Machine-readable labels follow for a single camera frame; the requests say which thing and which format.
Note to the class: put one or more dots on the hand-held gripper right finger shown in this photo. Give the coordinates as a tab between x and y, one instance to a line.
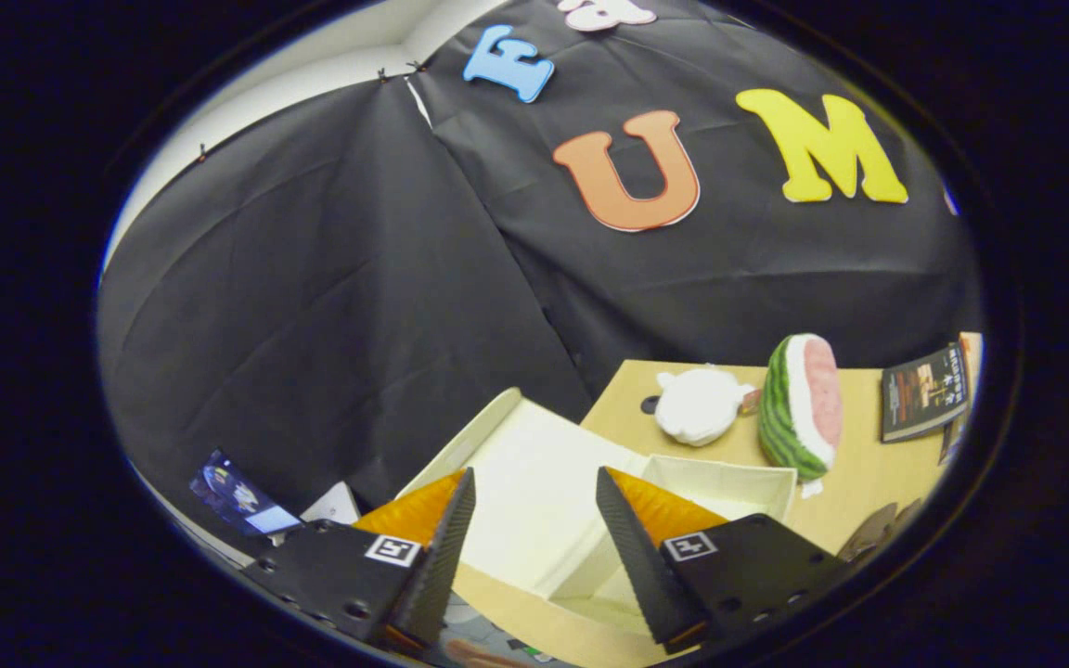
637	566

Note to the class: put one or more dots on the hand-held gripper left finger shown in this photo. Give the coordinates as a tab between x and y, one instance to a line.
437	566

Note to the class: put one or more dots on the cream fabric storage box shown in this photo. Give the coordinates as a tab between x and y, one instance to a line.
534	482

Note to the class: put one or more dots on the white paper sheet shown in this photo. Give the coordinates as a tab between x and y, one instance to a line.
332	506

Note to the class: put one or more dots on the white plush toy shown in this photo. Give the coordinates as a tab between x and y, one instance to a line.
700	408

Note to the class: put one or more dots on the blue printed card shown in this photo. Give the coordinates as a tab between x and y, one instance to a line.
238	496

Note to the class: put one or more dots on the watermelon slice plush toy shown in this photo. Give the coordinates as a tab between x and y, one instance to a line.
799	408

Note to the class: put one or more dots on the black paperback book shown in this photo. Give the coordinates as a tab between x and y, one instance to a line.
922	394

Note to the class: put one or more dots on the blue book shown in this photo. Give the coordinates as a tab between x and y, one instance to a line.
952	443

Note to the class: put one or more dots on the beige paperback book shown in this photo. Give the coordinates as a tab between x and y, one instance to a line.
971	357

